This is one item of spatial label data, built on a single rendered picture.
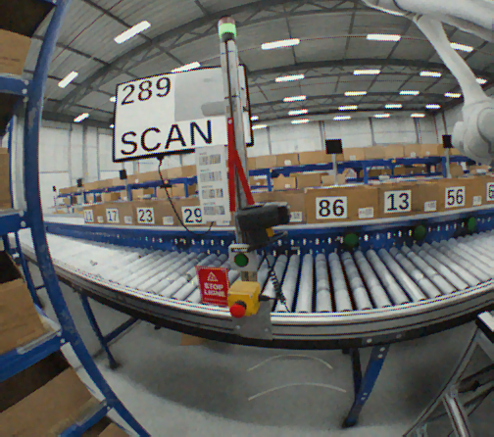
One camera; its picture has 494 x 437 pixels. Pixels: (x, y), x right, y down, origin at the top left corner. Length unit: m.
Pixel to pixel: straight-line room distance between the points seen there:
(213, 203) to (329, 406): 1.17
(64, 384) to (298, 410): 1.06
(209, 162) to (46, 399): 0.67
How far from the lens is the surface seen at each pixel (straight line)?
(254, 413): 1.30
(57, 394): 0.53
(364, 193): 1.15
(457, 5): 0.62
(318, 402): 1.33
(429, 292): 0.82
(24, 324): 0.43
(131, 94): 0.82
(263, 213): 0.46
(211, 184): 0.56
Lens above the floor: 1.15
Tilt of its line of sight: 3 degrees down
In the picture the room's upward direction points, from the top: 5 degrees counter-clockwise
